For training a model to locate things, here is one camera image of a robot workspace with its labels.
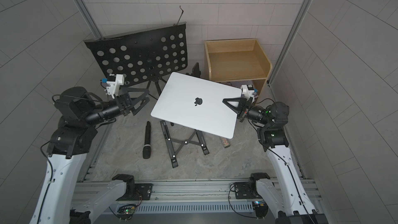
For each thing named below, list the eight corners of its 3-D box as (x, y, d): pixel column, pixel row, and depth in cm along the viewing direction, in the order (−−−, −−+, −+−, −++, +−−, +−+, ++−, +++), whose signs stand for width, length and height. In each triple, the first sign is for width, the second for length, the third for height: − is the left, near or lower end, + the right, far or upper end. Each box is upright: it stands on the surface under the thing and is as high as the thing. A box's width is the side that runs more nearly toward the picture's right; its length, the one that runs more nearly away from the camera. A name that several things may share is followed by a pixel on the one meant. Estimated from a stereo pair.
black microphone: (143, 159, 82) (141, 158, 80) (146, 123, 96) (145, 121, 94) (151, 158, 83) (150, 156, 81) (153, 122, 97) (152, 120, 95)
